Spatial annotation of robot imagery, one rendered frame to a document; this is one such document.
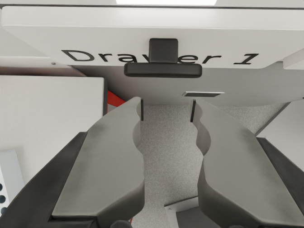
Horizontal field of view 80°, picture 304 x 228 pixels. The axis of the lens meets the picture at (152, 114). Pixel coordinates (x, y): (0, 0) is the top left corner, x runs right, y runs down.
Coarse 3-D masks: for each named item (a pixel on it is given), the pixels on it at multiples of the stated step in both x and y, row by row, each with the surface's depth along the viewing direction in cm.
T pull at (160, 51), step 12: (156, 48) 17; (168, 48) 17; (156, 60) 17; (168, 60) 17; (132, 72) 17; (144, 72) 17; (156, 72) 17; (168, 72) 17; (180, 72) 17; (192, 72) 17
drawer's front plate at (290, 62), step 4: (296, 52) 23; (300, 52) 22; (288, 56) 24; (292, 56) 24; (296, 56) 23; (300, 56) 22; (284, 60) 25; (288, 60) 24; (292, 60) 24; (296, 60) 23; (300, 60) 23; (284, 64) 25; (288, 64) 24; (292, 64) 24; (296, 64) 24; (300, 64) 24; (284, 68) 26; (288, 68) 26; (292, 68) 26; (296, 68) 25; (300, 68) 25
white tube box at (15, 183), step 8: (0, 152) 29; (8, 152) 30; (0, 160) 29; (8, 160) 30; (16, 160) 32; (0, 168) 28; (8, 168) 30; (16, 168) 31; (0, 176) 28; (8, 176) 29; (16, 176) 31; (0, 184) 30; (8, 184) 29; (16, 184) 30; (0, 192) 28; (8, 192) 28; (16, 192) 30; (0, 200) 29; (8, 200) 28; (0, 208) 28
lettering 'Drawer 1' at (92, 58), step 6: (66, 54) 22; (90, 54) 22; (102, 54) 22; (108, 54) 22; (120, 54) 22; (126, 54) 22; (246, 54) 21; (252, 54) 21; (258, 54) 21; (78, 60) 24; (84, 60) 24; (90, 60) 24; (120, 60) 24; (132, 60) 24; (180, 60) 23; (204, 60) 23; (246, 60) 23
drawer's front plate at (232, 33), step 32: (32, 32) 17; (64, 32) 17; (96, 32) 17; (128, 32) 16; (160, 32) 16; (192, 32) 16; (224, 32) 16; (256, 32) 16; (288, 32) 16; (64, 64) 26; (96, 64) 26; (224, 64) 25; (256, 64) 24
